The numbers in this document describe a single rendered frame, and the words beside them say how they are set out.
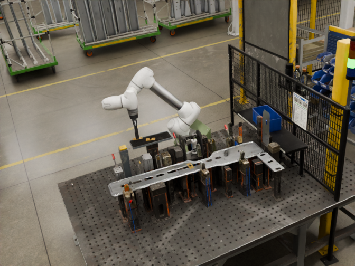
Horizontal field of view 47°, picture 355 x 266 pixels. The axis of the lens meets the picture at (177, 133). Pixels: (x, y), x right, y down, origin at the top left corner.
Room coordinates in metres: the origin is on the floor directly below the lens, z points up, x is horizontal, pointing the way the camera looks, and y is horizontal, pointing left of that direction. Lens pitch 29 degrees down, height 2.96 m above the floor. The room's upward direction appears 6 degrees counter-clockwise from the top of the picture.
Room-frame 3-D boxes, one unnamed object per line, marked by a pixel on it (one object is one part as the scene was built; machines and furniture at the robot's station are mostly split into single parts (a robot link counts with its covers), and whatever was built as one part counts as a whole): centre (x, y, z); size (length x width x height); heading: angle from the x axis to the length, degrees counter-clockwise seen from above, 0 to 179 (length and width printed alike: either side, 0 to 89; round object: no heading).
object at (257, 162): (2.87, -0.65, 0.84); 0.11 x 0.10 x 0.28; 17
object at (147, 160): (2.95, 0.29, 0.90); 0.13 x 0.10 x 0.41; 17
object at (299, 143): (3.35, -0.88, 1.01); 0.90 x 0.22 x 0.03; 17
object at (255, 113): (3.40, -0.86, 1.09); 0.30 x 0.17 x 0.13; 12
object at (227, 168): (2.81, -0.39, 0.84); 0.11 x 0.08 x 0.29; 17
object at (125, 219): (2.70, 0.52, 0.84); 0.18 x 0.06 x 0.29; 17
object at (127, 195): (2.54, 0.43, 0.88); 0.15 x 0.11 x 0.36; 17
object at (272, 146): (2.99, -0.82, 0.88); 0.08 x 0.08 x 0.36; 17
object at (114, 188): (2.88, -0.06, 1.00); 1.38 x 0.22 x 0.02; 107
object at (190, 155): (3.12, -0.11, 0.94); 0.18 x 0.13 x 0.49; 107
